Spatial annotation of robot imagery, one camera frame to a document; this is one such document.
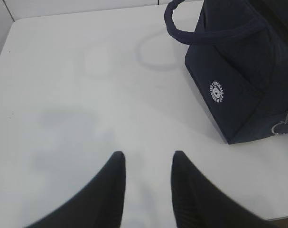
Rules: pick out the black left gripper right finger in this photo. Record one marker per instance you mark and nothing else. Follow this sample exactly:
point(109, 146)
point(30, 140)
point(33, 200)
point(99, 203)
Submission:
point(197, 203)

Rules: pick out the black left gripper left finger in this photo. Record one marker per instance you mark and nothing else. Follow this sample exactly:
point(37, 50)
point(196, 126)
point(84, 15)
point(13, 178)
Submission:
point(98, 205)

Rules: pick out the navy blue lunch bag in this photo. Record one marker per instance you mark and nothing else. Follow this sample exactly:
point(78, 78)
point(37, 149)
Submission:
point(238, 58)

